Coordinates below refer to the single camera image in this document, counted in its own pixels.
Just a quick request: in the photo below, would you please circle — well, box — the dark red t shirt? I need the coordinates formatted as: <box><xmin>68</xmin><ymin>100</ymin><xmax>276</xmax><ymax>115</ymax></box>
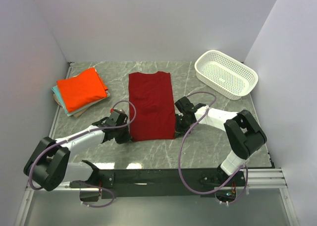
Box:
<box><xmin>128</xmin><ymin>71</ymin><xmax>176</xmax><ymax>142</ymax></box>

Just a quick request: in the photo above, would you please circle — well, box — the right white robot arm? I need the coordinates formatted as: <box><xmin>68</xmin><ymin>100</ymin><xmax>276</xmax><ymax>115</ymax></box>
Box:
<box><xmin>175</xmin><ymin>97</ymin><xmax>267</xmax><ymax>186</ymax></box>

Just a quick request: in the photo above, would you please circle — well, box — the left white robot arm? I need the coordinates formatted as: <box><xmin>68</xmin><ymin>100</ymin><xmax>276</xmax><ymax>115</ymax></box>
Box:
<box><xmin>23</xmin><ymin>110</ymin><xmax>131</xmax><ymax>191</ymax></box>

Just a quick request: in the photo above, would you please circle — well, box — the black base beam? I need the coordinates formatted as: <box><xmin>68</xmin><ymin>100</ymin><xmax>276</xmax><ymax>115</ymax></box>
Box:
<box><xmin>69</xmin><ymin>168</ymin><xmax>247</xmax><ymax>202</ymax></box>

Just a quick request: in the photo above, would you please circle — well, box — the white plastic basket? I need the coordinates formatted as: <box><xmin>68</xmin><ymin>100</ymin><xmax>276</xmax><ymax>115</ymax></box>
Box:
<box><xmin>194</xmin><ymin>50</ymin><xmax>259</xmax><ymax>101</ymax></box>

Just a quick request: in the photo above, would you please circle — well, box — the orange folded t shirt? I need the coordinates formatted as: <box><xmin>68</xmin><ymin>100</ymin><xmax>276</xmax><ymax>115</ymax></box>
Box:
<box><xmin>56</xmin><ymin>67</ymin><xmax>108</xmax><ymax>113</ymax></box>

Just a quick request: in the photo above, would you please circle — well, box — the teal folded t shirt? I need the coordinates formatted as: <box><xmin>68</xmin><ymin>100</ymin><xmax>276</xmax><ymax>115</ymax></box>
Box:
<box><xmin>52</xmin><ymin>86</ymin><xmax>72</xmax><ymax>116</ymax></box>

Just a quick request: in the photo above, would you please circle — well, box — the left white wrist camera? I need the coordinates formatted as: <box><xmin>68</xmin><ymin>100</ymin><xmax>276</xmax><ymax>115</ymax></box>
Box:
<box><xmin>110</xmin><ymin>108</ymin><xmax>125</xmax><ymax>114</ymax></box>

